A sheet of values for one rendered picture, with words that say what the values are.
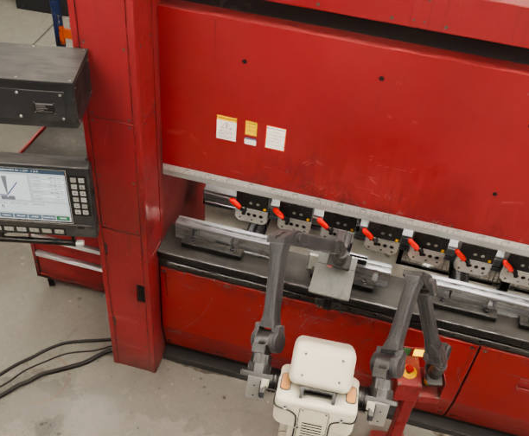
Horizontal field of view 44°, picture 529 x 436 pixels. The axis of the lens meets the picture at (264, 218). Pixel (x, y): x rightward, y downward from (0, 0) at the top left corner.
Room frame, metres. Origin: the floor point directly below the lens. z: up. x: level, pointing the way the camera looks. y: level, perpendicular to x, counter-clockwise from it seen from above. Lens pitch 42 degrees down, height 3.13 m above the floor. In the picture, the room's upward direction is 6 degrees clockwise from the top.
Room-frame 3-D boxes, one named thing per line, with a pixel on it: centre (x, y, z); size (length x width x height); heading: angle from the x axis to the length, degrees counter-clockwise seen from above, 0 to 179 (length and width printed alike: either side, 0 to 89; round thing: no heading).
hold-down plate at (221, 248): (2.26, 0.24, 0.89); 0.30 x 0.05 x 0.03; 79
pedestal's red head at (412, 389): (1.74, -0.74, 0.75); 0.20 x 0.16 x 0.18; 90
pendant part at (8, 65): (2.02, 0.95, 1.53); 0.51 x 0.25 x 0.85; 93
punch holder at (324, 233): (2.20, -0.34, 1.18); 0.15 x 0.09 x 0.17; 79
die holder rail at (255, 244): (2.31, 0.18, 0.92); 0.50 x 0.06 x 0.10; 79
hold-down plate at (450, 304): (2.03, -0.95, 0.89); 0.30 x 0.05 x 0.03; 79
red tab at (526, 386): (1.85, -1.34, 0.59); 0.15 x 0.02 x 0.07; 79
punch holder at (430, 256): (2.13, -0.73, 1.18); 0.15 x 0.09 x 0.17; 79
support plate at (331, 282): (2.06, -0.34, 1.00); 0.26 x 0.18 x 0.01; 169
